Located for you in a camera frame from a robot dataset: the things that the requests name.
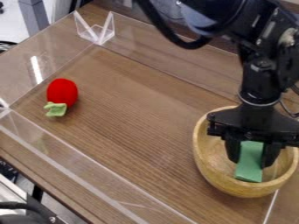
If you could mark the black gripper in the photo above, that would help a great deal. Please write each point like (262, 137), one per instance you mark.
(249, 123)

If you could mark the green stick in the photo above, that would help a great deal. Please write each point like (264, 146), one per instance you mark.
(248, 170)

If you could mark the light wooden bowl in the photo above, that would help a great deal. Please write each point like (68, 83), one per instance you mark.
(217, 169)

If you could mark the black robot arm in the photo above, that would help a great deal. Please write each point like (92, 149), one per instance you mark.
(264, 30)

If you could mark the red plush strawberry toy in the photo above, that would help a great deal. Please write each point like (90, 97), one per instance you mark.
(61, 96)

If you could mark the clear acrylic tray enclosure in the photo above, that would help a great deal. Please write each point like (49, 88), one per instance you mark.
(114, 158)

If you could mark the black clamp with cable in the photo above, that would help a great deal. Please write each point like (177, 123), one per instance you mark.
(36, 213)

